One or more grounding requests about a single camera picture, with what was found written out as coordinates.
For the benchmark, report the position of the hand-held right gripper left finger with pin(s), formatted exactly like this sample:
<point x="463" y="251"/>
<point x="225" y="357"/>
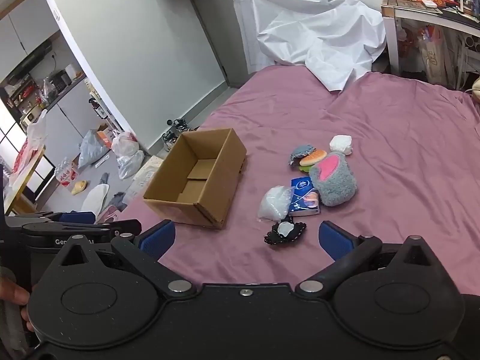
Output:
<point x="156" y="240"/>

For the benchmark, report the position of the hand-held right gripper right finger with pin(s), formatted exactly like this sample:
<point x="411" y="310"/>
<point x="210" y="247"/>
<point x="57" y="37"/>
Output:
<point x="335" y="242"/>

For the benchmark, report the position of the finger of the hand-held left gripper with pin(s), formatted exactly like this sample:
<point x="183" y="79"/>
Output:
<point x="77" y="217"/>
<point x="112" y="228"/>

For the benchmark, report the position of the black heart cushion white patch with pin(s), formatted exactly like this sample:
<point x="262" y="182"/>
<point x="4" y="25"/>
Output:
<point x="285" y="230"/>

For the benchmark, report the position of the blue tissue pack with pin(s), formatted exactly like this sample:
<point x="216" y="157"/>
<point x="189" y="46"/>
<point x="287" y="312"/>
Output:
<point x="304" y="197"/>

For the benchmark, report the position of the grey plush toy pink patch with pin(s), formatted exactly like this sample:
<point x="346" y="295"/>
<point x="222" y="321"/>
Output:
<point x="335" y="185"/>

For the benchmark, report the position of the clear bag of white stuffing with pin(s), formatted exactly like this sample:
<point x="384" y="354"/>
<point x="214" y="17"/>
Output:
<point x="274" y="202"/>

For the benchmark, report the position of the brown cardboard box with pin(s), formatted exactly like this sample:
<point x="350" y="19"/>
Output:
<point x="210" y="180"/>

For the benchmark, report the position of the orange burger squishy toy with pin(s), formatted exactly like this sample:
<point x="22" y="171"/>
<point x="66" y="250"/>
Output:
<point x="313" y="156"/>

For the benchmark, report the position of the blue denim cushion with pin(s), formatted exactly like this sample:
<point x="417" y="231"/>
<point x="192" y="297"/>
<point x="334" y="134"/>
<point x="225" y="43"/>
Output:
<point x="298" y="152"/>

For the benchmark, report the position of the white soft packet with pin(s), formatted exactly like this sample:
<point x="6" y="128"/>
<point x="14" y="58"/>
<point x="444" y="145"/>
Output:
<point x="341" y="144"/>

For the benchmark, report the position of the person's left hand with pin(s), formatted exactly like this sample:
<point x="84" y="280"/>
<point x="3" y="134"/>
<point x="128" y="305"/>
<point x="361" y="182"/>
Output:
<point x="13" y="293"/>

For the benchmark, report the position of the pink cloth item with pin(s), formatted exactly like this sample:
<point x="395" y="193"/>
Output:
<point x="108" y="213"/>

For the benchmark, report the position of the white slipper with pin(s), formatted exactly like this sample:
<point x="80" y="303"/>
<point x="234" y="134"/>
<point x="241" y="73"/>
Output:
<point x="95" y="198"/>

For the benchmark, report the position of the yellow slipper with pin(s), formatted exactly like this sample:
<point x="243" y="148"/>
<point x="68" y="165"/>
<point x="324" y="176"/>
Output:
<point x="79" y="187"/>

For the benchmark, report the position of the pack of water bottles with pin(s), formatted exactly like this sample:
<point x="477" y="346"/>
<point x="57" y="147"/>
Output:
<point x="66" y="172"/>

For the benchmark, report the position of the wooden table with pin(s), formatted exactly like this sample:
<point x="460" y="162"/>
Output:
<point x="22" y="187"/>

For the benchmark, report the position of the packaged bedding bag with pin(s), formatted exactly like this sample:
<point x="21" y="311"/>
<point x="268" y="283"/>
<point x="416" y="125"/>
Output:
<point x="146" y="176"/>

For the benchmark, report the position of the clear plastic bag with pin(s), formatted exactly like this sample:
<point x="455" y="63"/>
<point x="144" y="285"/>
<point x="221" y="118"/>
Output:
<point x="130" y="165"/>

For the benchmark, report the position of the grey plastic bag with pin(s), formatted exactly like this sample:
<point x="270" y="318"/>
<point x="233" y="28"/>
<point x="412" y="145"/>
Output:
<point x="92" y="148"/>

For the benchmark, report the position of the white and red plastic bag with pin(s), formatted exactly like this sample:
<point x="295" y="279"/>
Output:
<point x="125" y="143"/>

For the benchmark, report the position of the orange carton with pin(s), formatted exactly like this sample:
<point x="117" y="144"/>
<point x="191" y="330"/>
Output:
<point x="103" y="135"/>

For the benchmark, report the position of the white bag on table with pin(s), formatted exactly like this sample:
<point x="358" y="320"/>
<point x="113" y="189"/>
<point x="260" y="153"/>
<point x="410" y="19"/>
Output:
<point x="36" y="131"/>

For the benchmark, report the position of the black and white shoes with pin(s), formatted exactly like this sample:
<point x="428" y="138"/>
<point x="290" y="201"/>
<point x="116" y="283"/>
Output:
<point x="176" y="135"/>

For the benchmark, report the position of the cream cloth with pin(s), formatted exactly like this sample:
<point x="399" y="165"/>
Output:
<point x="476" y="89"/>

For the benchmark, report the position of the white plastic cover sheet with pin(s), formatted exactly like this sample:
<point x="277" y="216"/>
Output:
<point x="318" y="33"/>

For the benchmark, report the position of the grey wardrobe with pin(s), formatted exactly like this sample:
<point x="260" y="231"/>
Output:
<point x="225" y="26"/>

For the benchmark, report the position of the white shelf with clutter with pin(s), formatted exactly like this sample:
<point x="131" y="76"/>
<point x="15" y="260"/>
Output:
<point x="435" y="18"/>

